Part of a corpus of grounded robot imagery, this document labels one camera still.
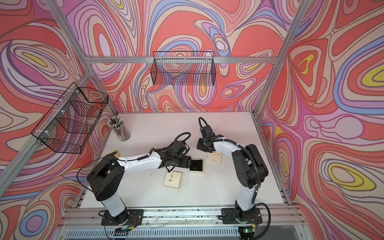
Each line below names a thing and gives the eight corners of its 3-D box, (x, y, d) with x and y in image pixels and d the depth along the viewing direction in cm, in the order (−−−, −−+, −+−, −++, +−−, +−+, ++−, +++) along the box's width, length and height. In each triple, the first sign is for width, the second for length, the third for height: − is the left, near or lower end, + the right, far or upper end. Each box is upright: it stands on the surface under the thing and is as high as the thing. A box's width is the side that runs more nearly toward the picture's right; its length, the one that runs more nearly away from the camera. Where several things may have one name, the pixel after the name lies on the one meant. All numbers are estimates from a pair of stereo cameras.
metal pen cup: (116, 141, 105) (105, 125, 91) (120, 132, 110) (110, 115, 96) (128, 141, 105) (119, 125, 91) (131, 132, 110) (123, 115, 96)
